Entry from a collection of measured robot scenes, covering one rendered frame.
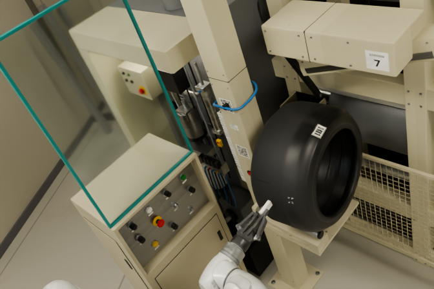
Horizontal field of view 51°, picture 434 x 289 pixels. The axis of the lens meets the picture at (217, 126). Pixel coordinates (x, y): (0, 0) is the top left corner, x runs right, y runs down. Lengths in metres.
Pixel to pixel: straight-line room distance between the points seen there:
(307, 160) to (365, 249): 1.51
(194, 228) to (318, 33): 1.21
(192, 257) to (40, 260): 1.97
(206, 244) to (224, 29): 1.23
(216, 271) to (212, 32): 0.93
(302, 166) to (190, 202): 0.80
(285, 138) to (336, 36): 0.45
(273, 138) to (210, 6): 0.60
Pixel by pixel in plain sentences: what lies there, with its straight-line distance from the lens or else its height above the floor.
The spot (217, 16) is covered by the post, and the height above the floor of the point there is 1.94.
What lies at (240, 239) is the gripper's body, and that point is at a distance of 1.85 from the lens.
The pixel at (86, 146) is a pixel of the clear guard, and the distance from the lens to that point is 1.90.
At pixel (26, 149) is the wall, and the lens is 4.72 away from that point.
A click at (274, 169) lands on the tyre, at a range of 1.89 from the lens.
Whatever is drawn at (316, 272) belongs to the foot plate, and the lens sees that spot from 3.17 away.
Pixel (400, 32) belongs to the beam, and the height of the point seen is 1.78.
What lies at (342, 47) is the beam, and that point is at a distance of 1.83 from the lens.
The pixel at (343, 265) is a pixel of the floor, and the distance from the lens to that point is 3.21.
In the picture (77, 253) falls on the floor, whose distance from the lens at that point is 4.06.
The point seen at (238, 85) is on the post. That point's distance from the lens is 2.00.
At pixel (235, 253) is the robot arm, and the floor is 1.23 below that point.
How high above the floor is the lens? 2.66
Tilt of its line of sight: 36 degrees down
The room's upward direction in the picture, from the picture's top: 21 degrees counter-clockwise
